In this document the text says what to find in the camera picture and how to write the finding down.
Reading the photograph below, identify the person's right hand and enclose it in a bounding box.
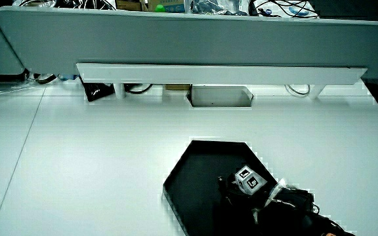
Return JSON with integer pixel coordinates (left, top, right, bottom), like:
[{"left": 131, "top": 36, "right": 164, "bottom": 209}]
[{"left": 217, "top": 165, "right": 278, "bottom": 211}]

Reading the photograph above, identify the black hexagonal plate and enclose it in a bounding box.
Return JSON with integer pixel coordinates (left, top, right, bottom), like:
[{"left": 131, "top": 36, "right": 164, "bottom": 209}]
[{"left": 162, "top": 140, "right": 279, "bottom": 236}]

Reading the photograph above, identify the person's right forearm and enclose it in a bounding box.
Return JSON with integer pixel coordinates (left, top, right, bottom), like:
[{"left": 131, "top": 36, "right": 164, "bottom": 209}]
[{"left": 253, "top": 186, "right": 357, "bottom": 236}]

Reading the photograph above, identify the white desk shelf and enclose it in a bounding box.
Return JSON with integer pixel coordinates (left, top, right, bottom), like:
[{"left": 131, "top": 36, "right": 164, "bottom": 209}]
[{"left": 75, "top": 62, "right": 368, "bottom": 87}]

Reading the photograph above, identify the white shelf leg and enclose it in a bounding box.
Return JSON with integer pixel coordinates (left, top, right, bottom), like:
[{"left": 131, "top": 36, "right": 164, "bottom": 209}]
[
  {"left": 307, "top": 84, "right": 326, "bottom": 100},
  {"left": 113, "top": 83, "right": 127, "bottom": 100}
]

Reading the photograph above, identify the flat cardboard piece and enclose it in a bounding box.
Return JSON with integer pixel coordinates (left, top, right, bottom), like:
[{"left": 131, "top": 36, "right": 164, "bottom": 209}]
[{"left": 164, "top": 84, "right": 192, "bottom": 92}]

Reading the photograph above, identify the large grey partition panel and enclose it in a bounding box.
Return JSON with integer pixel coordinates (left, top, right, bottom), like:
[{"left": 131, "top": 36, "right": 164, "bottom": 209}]
[{"left": 0, "top": 5, "right": 378, "bottom": 80}]

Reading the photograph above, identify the blue plastic bag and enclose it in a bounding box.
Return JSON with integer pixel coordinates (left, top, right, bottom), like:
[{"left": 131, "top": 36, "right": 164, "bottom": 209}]
[{"left": 190, "top": 0, "right": 249, "bottom": 16}]

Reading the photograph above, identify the black bag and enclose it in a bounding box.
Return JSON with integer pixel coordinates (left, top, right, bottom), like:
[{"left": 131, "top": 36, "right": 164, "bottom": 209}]
[{"left": 79, "top": 76, "right": 116, "bottom": 102}]

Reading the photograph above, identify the green and blue box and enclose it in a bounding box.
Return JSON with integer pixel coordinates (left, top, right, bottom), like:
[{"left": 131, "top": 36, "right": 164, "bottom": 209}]
[{"left": 147, "top": 0, "right": 186, "bottom": 14}]

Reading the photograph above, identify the brown cardboard box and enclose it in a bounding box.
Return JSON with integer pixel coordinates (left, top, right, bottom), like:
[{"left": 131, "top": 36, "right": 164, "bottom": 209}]
[{"left": 115, "top": 0, "right": 149, "bottom": 12}]

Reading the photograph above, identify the clear plastic wrap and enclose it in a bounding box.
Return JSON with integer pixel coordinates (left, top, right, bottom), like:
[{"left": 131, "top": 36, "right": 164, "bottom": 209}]
[{"left": 11, "top": 0, "right": 57, "bottom": 9}]

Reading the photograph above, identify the grey cable port box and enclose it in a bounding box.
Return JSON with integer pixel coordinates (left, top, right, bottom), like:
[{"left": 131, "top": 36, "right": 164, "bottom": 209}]
[{"left": 186, "top": 85, "right": 255, "bottom": 108}]

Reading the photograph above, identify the white device with cables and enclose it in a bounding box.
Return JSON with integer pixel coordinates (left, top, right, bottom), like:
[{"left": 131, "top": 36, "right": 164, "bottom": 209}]
[{"left": 249, "top": 0, "right": 320, "bottom": 19}]

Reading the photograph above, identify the dark looped cable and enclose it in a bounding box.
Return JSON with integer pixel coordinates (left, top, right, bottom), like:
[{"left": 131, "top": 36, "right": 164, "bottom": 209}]
[{"left": 32, "top": 73, "right": 58, "bottom": 85}]

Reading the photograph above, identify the black cable bundle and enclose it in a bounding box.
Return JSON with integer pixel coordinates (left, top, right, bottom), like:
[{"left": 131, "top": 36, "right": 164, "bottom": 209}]
[{"left": 55, "top": 0, "right": 116, "bottom": 11}]

